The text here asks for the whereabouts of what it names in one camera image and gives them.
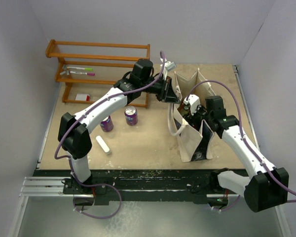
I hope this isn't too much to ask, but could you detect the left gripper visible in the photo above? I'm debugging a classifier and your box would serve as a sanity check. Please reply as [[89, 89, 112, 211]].
[[140, 75, 180, 103]]

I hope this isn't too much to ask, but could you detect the red white box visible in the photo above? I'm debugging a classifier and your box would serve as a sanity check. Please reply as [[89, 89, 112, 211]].
[[75, 93, 90, 101]]

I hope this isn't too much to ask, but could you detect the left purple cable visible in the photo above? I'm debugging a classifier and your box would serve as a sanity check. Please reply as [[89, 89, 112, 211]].
[[54, 51, 168, 219]]

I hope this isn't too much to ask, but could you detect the purple soda can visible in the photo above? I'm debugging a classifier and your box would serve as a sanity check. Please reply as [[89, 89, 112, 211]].
[[124, 106, 138, 126], [100, 116, 114, 132]]

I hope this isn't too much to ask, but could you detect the canvas tote bag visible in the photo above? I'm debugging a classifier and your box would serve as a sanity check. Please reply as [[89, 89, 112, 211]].
[[167, 69, 215, 162]]

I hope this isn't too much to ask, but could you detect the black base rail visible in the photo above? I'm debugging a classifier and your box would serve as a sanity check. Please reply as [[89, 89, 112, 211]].
[[34, 169, 233, 208]]

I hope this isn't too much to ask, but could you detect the wooden shelf rack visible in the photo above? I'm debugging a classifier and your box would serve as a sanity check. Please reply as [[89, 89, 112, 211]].
[[45, 39, 150, 104]]

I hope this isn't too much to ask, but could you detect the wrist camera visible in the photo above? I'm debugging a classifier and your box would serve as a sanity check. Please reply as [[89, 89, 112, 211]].
[[183, 94, 200, 115], [160, 61, 177, 78]]

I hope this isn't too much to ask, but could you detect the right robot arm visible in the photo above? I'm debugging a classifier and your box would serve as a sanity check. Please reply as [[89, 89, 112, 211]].
[[184, 95, 289, 212]]

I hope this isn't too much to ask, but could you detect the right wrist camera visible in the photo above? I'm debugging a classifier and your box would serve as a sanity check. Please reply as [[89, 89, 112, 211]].
[[183, 94, 200, 115]]

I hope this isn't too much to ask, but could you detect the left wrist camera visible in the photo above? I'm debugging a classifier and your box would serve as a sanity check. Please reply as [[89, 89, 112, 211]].
[[160, 61, 177, 78]]

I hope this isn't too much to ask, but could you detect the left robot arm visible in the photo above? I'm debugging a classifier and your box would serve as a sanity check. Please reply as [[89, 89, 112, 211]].
[[56, 59, 180, 194]]

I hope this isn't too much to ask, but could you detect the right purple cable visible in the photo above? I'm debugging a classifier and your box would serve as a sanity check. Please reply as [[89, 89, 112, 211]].
[[186, 80, 296, 213]]

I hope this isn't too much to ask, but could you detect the white tube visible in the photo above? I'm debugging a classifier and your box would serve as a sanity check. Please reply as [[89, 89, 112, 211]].
[[96, 136, 111, 155]]

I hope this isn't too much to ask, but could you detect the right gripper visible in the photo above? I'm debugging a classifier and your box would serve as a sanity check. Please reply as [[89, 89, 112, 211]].
[[183, 102, 214, 134]]

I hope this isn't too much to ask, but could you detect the purple cable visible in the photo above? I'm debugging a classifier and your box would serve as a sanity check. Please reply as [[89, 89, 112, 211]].
[[54, 51, 168, 219], [186, 80, 296, 213]]

